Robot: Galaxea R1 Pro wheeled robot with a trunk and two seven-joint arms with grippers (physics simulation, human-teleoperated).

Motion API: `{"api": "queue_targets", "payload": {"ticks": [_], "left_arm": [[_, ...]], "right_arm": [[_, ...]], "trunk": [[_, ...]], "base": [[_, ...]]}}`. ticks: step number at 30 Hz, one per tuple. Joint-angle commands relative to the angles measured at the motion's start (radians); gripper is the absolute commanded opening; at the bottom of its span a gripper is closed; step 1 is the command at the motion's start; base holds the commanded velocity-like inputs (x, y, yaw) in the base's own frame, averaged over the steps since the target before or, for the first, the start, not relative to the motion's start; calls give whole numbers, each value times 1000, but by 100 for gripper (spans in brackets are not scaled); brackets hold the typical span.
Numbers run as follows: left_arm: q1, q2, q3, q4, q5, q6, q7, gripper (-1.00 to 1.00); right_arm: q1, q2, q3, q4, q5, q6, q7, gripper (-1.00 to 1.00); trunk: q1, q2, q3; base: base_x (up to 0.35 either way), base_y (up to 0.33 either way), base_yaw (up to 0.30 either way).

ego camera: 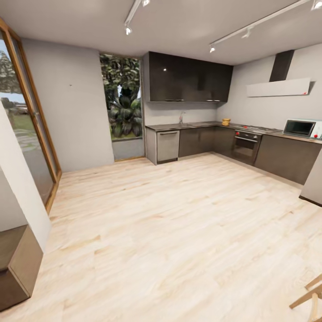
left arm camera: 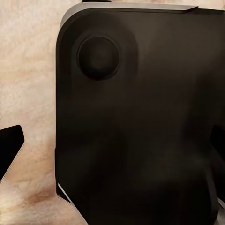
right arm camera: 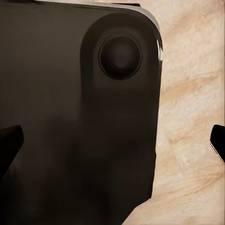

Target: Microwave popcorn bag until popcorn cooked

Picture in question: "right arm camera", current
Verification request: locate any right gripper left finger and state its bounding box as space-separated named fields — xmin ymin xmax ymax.
xmin=0 ymin=125 xmax=24 ymax=181

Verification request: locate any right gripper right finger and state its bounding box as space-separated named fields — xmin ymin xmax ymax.
xmin=210 ymin=124 xmax=225 ymax=162

